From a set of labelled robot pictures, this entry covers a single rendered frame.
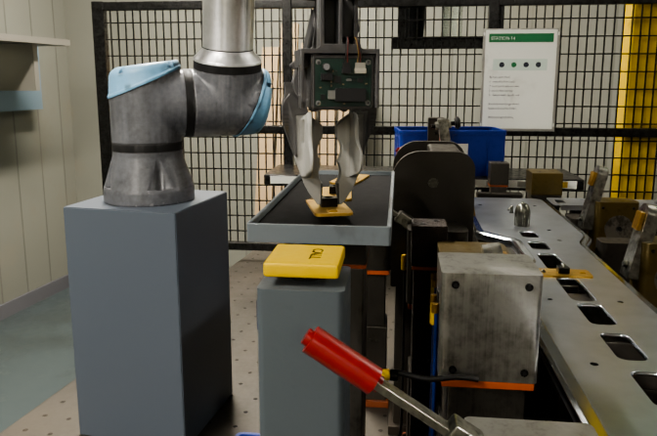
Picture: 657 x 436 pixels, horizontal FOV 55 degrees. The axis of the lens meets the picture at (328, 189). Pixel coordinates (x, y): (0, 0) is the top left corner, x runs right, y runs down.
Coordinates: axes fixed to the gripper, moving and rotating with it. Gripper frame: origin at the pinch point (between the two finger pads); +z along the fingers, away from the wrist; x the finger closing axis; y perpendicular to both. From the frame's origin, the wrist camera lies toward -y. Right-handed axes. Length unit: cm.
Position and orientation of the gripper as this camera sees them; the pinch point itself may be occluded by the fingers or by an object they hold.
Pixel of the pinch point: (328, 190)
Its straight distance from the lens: 64.3
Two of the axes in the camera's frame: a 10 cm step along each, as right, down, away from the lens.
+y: 1.5, 1.7, -9.7
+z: 0.0, 9.8, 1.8
